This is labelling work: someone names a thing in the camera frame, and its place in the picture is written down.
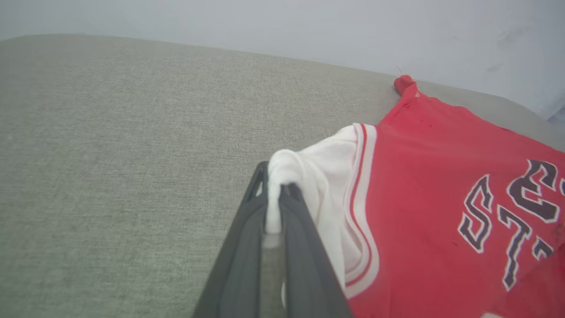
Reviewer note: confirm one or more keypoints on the red basketball jersey white sleeves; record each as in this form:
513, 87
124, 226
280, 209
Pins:
419, 176

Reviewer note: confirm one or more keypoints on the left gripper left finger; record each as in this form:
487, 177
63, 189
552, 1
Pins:
238, 269

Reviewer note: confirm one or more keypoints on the grey fabric sofa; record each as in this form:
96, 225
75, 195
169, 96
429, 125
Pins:
110, 154

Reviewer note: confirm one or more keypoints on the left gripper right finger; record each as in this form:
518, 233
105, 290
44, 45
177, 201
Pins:
306, 274

